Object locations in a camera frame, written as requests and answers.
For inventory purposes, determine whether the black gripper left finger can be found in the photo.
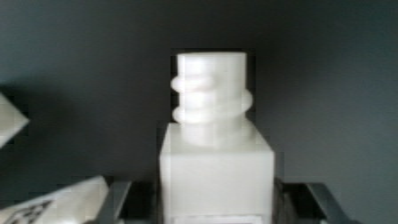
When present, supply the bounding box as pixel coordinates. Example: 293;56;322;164
96;181;155;224

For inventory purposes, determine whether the white table leg left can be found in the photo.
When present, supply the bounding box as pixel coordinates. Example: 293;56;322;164
0;93;29;148

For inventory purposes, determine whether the white table leg front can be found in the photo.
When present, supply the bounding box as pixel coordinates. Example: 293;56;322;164
0;176;109;224

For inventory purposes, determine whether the white table leg tag 12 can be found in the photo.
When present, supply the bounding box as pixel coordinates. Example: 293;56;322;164
160;52;276;224

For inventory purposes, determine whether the white table leg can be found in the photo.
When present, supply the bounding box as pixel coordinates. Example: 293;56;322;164
0;93;29;148
0;176;109;224

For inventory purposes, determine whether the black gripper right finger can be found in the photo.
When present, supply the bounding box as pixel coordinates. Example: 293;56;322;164
272;180;350;224

